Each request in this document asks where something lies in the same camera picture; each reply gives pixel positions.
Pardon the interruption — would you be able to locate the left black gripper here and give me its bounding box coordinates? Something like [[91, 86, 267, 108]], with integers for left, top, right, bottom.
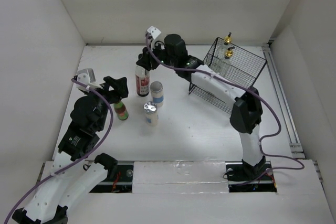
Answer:
[[85, 76, 128, 130]]

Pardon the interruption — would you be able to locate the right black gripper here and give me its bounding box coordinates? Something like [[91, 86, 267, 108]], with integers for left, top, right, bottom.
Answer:
[[136, 38, 178, 70]]

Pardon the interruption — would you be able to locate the black-capped dark sauce bottle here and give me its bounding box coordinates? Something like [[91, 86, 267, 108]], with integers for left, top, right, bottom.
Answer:
[[135, 65, 150, 97]]

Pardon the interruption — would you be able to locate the green-label brown sauce bottle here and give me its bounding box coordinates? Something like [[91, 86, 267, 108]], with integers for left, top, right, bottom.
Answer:
[[113, 101, 129, 121]]

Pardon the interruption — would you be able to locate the gold-capped oil dispenser bottle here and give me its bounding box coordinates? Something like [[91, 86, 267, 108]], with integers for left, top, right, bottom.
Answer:
[[218, 46, 235, 77]]

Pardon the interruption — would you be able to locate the clear square glass bottle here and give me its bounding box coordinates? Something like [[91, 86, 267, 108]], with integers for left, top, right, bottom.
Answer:
[[218, 32, 234, 64]]

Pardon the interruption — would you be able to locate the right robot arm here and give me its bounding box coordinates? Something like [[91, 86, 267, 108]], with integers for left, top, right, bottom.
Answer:
[[136, 30, 266, 179]]

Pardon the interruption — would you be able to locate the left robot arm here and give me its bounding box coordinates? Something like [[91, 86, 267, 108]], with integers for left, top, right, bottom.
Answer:
[[5, 73, 129, 223]]

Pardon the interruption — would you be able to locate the rear silver-lid salt shaker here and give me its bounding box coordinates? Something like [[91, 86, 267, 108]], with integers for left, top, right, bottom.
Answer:
[[150, 81, 164, 107]]

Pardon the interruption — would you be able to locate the silver-lid salt shaker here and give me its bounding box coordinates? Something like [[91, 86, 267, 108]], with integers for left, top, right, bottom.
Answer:
[[143, 101, 159, 126], [150, 81, 164, 107]]

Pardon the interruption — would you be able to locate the front silver-lid salt shaker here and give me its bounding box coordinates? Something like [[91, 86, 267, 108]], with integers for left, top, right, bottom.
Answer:
[[143, 101, 159, 126]]

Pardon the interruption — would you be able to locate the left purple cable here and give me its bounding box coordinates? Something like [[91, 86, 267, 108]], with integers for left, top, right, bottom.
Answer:
[[4, 78, 115, 221]]

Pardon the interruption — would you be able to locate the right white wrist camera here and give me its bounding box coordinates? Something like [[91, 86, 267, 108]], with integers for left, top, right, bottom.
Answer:
[[145, 26, 161, 43]]

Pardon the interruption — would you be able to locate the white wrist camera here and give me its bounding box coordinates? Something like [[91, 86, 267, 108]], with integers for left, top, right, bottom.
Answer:
[[145, 26, 161, 43], [74, 68, 102, 92]]

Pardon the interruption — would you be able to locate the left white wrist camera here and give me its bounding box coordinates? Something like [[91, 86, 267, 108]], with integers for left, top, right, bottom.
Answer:
[[74, 68, 102, 92]]

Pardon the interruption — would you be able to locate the black wire rack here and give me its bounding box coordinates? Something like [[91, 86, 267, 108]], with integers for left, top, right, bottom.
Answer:
[[188, 37, 268, 116]]

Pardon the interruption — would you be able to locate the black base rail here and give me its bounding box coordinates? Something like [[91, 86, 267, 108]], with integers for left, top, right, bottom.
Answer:
[[91, 161, 277, 194]]

